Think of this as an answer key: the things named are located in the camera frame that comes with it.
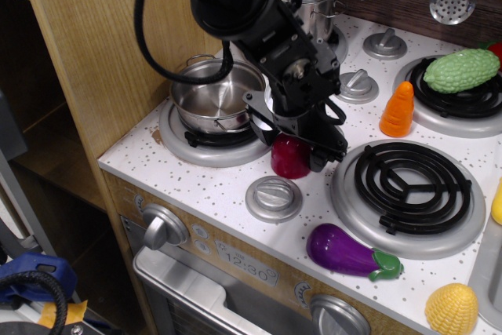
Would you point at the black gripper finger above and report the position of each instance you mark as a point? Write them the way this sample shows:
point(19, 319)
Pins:
point(318, 159)
point(262, 124)

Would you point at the grey oven knob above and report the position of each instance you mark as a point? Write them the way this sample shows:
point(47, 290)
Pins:
point(163, 227)
point(331, 315)

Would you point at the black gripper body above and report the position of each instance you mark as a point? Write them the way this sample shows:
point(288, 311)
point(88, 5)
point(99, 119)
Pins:
point(301, 80)

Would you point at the yellow toy corn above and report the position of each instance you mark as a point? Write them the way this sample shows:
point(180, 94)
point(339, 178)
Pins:
point(452, 309)

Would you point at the orange toy carrot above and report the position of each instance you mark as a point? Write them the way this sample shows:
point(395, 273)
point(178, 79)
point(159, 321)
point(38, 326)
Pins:
point(397, 118)

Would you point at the grey left oven knob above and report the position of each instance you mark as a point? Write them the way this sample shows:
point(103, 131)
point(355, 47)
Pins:
point(163, 227)

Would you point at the purple toy eggplant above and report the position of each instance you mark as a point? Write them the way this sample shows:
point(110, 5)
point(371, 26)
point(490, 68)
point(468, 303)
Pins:
point(333, 249)

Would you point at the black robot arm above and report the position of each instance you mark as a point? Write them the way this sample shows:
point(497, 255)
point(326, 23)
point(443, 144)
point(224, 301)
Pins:
point(229, 20)

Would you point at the hanging slotted steel skimmer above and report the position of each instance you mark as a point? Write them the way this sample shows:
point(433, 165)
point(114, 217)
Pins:
point(451, 12)

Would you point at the grey back stove-top knob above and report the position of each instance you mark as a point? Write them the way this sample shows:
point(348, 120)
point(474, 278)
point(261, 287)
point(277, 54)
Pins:
point(385, 46)

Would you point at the stove burner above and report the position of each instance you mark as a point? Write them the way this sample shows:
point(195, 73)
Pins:
point(408, 199)
point(338, 43)
point(173, 131)
point(475, 113)

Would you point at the red toy behind gourd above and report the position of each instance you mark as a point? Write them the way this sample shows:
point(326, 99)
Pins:
point(495, 50)

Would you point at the grey right oven knob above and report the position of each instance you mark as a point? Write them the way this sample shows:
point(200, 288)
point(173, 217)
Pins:
point(331, 315)

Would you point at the back left stove burner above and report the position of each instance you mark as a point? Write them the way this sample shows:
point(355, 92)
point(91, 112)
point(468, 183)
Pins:
point(338, 43)

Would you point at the grey sink edge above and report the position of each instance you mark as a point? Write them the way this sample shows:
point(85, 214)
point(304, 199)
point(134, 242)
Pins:
point(485, 278)

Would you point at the small steel pan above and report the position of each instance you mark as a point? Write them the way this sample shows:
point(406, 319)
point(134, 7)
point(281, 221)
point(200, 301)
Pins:
point(218, 108)

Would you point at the grey oven door handle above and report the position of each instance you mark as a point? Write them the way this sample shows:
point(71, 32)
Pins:
point(189, 296)

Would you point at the yellow toy at edge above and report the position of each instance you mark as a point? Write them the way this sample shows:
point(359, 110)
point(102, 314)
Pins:
point(496, 206)

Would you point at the yellow tape piece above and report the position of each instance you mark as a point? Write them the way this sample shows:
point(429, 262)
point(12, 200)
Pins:
point(75, 313)

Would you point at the grey stove-top knob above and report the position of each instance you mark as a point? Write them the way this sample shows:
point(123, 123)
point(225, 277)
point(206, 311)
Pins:
point(385, 46)
point(357, 88)
point(273, 199)

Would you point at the grey front stove-top knob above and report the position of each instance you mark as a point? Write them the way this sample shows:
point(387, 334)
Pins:
point(273, 199)

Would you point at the back right stove burner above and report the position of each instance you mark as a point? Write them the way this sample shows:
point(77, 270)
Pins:
point(475, 113)

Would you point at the front right stove burner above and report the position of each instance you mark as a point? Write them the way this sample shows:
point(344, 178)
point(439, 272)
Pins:
point(408, 199)

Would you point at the front left stove burner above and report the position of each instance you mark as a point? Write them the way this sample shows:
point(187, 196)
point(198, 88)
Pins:
point(173, 131)

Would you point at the steel pot with lid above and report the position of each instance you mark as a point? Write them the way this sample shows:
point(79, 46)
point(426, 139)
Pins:
point(313, 1)

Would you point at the blue clamp tool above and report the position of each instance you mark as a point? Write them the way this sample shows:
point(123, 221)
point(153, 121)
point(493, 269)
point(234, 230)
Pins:
point(37, 277)

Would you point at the green toy bitter gourd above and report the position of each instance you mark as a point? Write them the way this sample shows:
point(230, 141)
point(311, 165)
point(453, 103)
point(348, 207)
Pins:
point(462, 70)

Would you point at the grey upper stove-top knob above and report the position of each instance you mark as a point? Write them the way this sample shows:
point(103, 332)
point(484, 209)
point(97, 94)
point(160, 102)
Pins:
point(357, 88)

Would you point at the red toy sweet potato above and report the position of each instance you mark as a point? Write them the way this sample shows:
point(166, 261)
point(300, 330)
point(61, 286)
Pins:
point(290, 157)

